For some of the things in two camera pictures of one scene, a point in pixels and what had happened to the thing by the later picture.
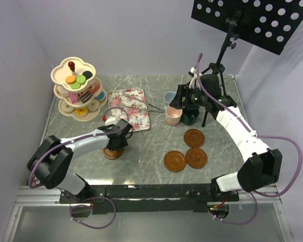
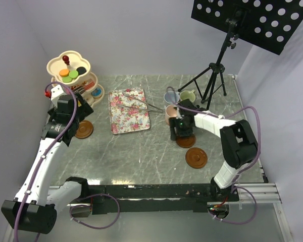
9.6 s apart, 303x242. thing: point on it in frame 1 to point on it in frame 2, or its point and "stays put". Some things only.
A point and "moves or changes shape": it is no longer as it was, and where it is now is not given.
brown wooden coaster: [196, 158] stays put
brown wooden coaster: [194, 138] to [185, 141]
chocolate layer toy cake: [87, 96] to [78, 88]
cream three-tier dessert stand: [80, 93] moves or changes shape
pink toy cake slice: [96, 87] to [91, 82]
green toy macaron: [81, 79] to [73, 74]
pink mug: [172, 116] stays put
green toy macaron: [76, 85] to [66, 79]
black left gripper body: [122, 143] to [84, 111]
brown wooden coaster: [112, 154] to [85, 129]
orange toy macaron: [70, 79] to [64, 72]
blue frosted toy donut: [101, 96] to [97, 92]
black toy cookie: [88, 74] to [81, 70]
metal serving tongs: [152, 108] stays put
